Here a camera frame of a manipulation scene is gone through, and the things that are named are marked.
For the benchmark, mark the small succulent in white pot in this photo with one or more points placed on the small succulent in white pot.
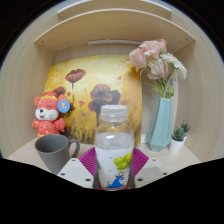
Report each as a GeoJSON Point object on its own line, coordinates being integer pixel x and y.
{"type": "Point", "coordinates": [176, 143]}
{"type": "Point", "coordinates": [186, 127]}

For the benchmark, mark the grey ribbed mug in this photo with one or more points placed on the grey ribbed mug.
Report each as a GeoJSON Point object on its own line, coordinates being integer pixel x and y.
{"type": "Point", "coordinates": [53, 151]}

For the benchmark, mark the red and orange plush toy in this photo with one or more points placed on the red and orange plush toy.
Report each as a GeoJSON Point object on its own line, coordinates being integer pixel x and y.
{"type": "Point", "coordinates": [48, 115]}

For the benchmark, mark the clear plastic drink bottle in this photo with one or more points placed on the clear plastic drink bottle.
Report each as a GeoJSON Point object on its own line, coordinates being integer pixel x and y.
{"type": "Point", "coordinates": [115, 156]}

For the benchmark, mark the light wood shelf unit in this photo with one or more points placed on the light wood shelf unit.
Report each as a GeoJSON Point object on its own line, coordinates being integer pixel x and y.
{"type": "Point", "coordinates": [113, 26]}

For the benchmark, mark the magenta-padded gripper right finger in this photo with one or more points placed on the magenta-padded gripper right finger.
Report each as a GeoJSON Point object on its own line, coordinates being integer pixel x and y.
{"type": "Point", "coordinates": [150, 170]}

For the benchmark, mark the yellow poppy flower painting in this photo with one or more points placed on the yellow poppy flower painting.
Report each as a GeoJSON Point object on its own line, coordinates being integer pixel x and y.
{"type": "Point", "coordinates": [100, 75]}

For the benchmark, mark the pink and white flower bouquet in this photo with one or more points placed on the pink and white flower bouquet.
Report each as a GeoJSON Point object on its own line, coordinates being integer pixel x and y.
{"type": "Point", "coordinates": [156, 65]}

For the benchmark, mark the white light bar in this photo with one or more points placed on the white light bar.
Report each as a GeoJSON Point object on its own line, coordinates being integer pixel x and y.
{"type": "Point", "coordinates": [113, 42]}

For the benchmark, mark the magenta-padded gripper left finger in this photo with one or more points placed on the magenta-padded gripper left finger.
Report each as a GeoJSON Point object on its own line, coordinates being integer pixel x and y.
{"type": "Point", "coordinates": [77, 171]}

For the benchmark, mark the teal faceted vase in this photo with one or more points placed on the teal faceted vase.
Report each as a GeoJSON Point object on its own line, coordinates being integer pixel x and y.
{"type": "Point", "coordinates": [160, 126]}

